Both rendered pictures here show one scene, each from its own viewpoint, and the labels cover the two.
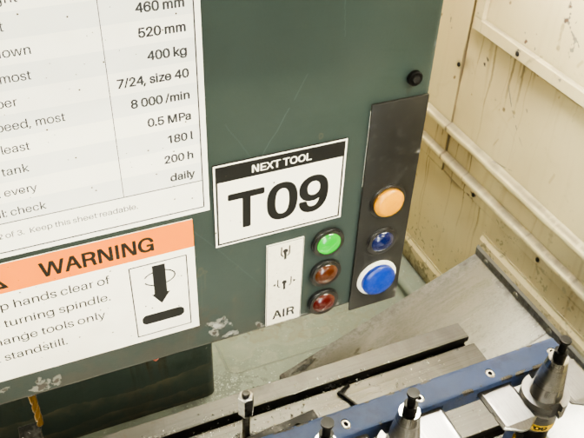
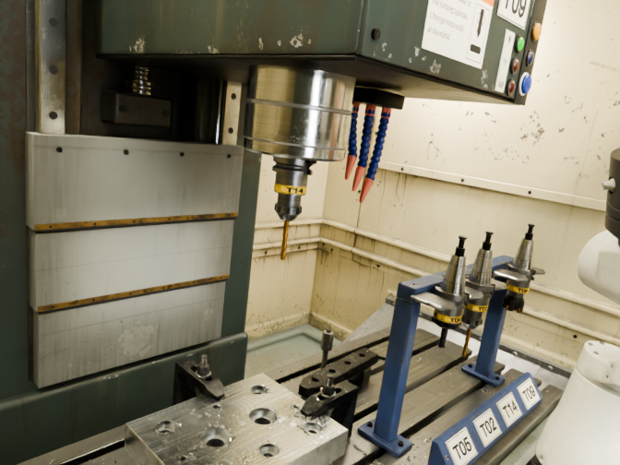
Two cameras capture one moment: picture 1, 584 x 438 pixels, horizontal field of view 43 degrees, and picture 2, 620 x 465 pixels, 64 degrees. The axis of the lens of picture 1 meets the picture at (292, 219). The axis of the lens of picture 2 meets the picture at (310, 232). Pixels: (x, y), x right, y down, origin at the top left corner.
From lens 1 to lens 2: 0.78 m
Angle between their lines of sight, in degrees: 33
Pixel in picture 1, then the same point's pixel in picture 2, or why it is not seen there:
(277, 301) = (501, 73)
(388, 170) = (538, 12)
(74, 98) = not seen: outside the picture
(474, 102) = (373, 209)
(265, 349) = not seen: hidden behind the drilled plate
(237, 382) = not seen: hidden behind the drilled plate
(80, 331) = (455, 34)
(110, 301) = (467, 20)
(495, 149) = (391, 231)
